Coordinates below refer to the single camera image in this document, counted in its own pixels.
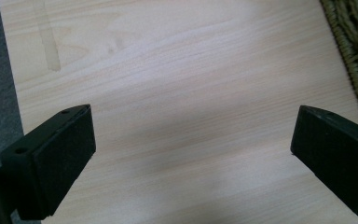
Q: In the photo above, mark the woven straw basket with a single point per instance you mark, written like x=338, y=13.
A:
x=355, y=46

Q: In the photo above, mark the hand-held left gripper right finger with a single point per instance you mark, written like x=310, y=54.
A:
x=338, y=155

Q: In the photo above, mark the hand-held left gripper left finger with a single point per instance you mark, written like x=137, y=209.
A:
x=52, y=161

